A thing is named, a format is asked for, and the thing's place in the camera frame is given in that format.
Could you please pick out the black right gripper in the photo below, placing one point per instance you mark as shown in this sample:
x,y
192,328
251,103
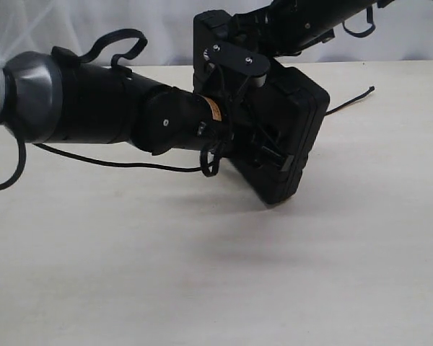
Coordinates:
x,y
281,29

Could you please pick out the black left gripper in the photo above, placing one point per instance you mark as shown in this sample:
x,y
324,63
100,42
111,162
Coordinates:
x,y
240,137

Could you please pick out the black plastic carrying case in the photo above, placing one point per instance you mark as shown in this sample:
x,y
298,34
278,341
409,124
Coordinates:
x,y
291,106

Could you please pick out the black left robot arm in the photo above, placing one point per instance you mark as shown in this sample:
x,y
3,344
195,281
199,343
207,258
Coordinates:
x,y
61,98

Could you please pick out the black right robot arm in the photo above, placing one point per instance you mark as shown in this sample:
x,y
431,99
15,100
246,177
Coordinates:
x,y
337,12

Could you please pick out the black wrist camera mount plate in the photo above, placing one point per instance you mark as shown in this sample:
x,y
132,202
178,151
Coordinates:
x,y
237,59

